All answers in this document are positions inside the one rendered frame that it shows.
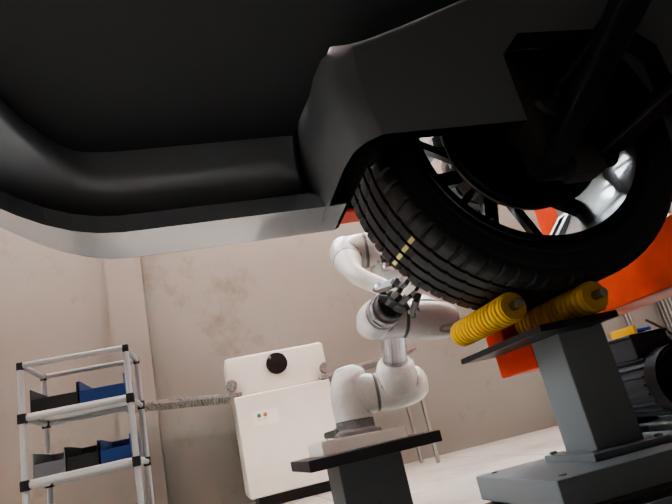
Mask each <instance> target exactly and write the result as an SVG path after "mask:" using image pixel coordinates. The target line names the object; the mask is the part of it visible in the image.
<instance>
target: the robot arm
mask: <svg viewBox="0 0 672 504"><path fill-rule="evenodd" d="M367 234H368V233H366V232H365V233H360V234H354V235H349V236H340V237H338V238H336V239H335V240H334V241H333V242H332V244H331V247H330V259H331V262H332V264H333V266H334V267H335V268H336V270H337V271H338V272H339V273H341V274H342V275H343V276H344V277H345V278H346V279H347V280H348V281H350V282H351V283H353V284H354V285H356V286H358V287H360V288H362V289H364V290H367V291H369V292H372V293H374V294H376V296H375V297H374V298H373V299H371V300H369V301H368V302H366V303H365V304H364V305H363V306H362V307H361V308H360V310H359V312H358V314H357V317H356V320H357V330H358V332H359V334H360V335H361V336H363V337H364V338H366V339H370V340H378V339H380V340H381V349H382V358H381V359H380V360H379V362H378V364H377V369H376V373H365V371H364V369H363V368H362V367H360V366H357V365H354V364H352V365H347V366H344V367H341V368H338V369H336V370H335V372H334V374H333V377H332V382H331V392H330V396H331V405H332V410H333V415H334V418H335V423H336V428H335V429H334V430H332V431H329V432H326V433H324V438H325V439H337V438H342V437H347V436H353V435H358V434H364V433H369V432H375V431H380V430H382V428H381V427H378V426H375V422H374V419H373V413H375V412H378V411H386V410H394V409H399V408H403V407H407V406H410V405H413V404H415V403H417V402H419V401H420V400H422V399H423V398H424V397H425V396H426V394H427V393H428V380H427V376H426V374H425V373H424V371H423V370H422V369H421V368H420V367H418V366H415V365H414V362H413V360H412V359H411V358H410V357H408V356H407V347H406V338H411V339H418V340H438V339H444V338H448V337H450V336H451V335H450V330H451V327H452V325H453V324H454V323H456V322H457V321H459V320H461V318H460V313H459V311H458V310H457V308H456V307H455V306H453V305H451V304H449V303H447V302H442V301H440V300H438V299H435V298H432V297H430V296H428V295H426V294H421V293H417V291H418V290H419V286H418V284H417V285H415V284H413V283H412V282H410V281H409V280H408V279H407V278H406V279H405V280H404V281H402V276H403V275H401V274H400V273H399V269H398V270H396V269H394V270H390V271H382V268H381V264H382V262H381V258H380V254H379V253H377V252H376V251H375V250H374V246H373V243H372V242H371V241H370V239H369V238H368V236H367ZM364 268H370V269H371V272H372V273H371V272H369V271H367V270H365V269H364Z"/></svg>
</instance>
